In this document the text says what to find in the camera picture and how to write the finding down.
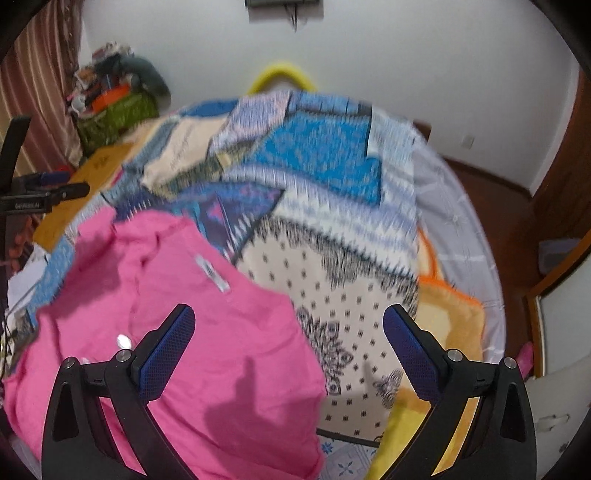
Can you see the yellow curved headboard tube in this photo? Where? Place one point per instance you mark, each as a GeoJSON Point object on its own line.
{"type": "Point", "coordinates": [281, 72]}

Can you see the grey white bed sheet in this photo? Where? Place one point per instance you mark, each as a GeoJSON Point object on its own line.
{"type": "Point", "coordinates": [450, 222]}

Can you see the white papers stack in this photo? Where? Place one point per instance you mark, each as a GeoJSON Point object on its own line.
{"type": "Point", "coordinates": [22, 285]}

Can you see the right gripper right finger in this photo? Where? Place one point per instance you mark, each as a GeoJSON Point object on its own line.
{"type": "Point", "coordinates": [500, 443]}

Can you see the white wall socket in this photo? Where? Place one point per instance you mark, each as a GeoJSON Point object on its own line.
{"type": "Point", "coordinates": [468, 141]}

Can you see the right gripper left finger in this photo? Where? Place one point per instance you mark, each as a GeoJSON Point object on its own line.
{"type": "Point", "coordinates": [77, 442]}

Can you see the orange box on pile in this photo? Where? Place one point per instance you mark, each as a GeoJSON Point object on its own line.
{"type": "Point", "coordinates": [109, 97]}

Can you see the green patterned storage bag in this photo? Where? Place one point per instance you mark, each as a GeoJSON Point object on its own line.
{"type": "Point", "coordinates": [105, 128]}

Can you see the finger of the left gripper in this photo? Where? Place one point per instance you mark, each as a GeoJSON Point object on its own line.
{"type": "Point", "coordinates": [70, 192]}

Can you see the orange yellow plush blanket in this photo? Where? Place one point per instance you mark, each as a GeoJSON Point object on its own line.
{"type": "Point", "coordinates": [457, 321]}

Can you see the striped pink curtain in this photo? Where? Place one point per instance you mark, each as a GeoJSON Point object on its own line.
{"type": "Point", "coordinates": [37, 75]}

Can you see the wall mounted black device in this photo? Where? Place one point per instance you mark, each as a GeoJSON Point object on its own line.
{"type": "Point", "coordinates": [274, 3]}

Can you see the brown wooden board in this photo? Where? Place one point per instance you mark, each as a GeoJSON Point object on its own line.
{"type": "Point", "coordinates": [94, 175]}

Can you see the patchwork patterned bedspread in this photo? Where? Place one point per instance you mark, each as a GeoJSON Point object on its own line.
{"type": "Point", "coordinates": [288, 237]}

